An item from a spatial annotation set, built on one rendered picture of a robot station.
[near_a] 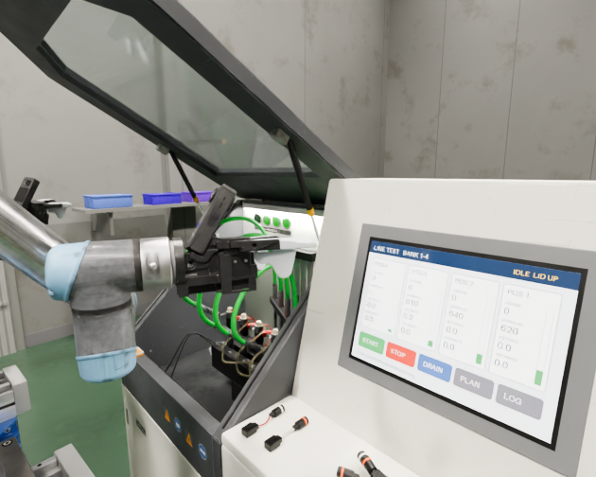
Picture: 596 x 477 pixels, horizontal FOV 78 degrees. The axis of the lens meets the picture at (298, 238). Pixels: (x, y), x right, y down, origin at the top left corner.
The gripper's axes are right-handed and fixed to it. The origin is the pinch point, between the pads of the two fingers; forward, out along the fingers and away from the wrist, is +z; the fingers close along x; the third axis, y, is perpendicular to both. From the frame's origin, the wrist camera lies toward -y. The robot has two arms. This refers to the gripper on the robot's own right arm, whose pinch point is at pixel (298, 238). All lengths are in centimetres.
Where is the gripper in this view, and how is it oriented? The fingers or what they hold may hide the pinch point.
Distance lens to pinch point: 61.3
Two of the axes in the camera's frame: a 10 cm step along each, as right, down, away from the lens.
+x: 3.8, 0.3, -9.2
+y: 0.5, 10.0, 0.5
